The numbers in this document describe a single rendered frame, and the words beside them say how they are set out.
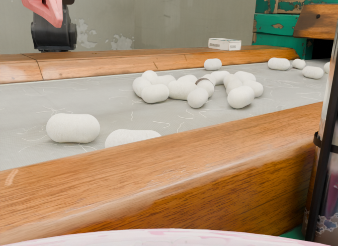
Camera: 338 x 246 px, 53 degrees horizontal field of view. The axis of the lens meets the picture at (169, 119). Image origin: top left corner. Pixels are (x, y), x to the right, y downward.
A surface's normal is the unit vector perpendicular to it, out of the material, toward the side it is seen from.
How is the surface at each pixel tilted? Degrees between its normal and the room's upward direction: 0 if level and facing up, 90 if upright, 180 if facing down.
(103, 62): 45
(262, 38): 88
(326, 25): 67
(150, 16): 90
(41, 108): 0
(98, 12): 90
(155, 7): 90
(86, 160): 0
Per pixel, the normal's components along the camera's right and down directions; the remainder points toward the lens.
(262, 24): -0.80, 0.15
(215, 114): 0.04, -0.95
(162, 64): 0.44, -0.50
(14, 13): 0.61, 0.26
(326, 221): -0.45, 0.25
